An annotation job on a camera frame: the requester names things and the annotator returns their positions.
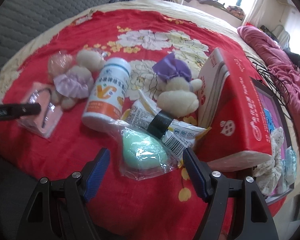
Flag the green sponge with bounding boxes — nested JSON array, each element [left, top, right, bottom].
[[108, 120, 178, 181]]

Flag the plush bear lilac dress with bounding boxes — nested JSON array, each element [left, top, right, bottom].
[[47, 49, 109, 111]]

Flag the leopard print scrunchie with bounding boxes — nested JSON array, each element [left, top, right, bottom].
[[253, 127, 285, 196]]

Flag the pink item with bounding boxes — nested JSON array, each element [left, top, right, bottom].
[[17, 82, 63, 139]]

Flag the green white tissue pack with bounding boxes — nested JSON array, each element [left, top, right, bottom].
[[276, 146, 297, 194]]

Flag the white vitamin C bottle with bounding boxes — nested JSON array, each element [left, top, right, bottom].
[[81, 57, 131, 132]]

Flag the plush bear purple bow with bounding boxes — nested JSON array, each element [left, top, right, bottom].
[[153, 53, 203, 118]]

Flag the beige bed sheet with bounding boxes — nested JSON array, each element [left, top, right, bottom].
[[0, 0, 300, 196]]

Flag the red floral blanket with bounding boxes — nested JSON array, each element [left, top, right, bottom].
[[0, 9, 286, 240]]

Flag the red tissue box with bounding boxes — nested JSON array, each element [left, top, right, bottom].
[[195, 48, 272, 171]]

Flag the snack packet with black tape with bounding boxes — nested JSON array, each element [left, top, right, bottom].
[[122, 90, 209, 163]]

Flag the pink crumpled duvet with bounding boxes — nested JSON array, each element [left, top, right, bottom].
[[237, 25, 300, 147]]

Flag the black coiled cable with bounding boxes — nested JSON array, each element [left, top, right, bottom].
[[246, 55, 294, 122]]

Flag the framed pink blue picture book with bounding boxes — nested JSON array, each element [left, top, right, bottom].
[[252, 79, 294, 205]]

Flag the clothes on window sill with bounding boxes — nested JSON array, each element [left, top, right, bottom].
[[184, 0, 245, 20]]

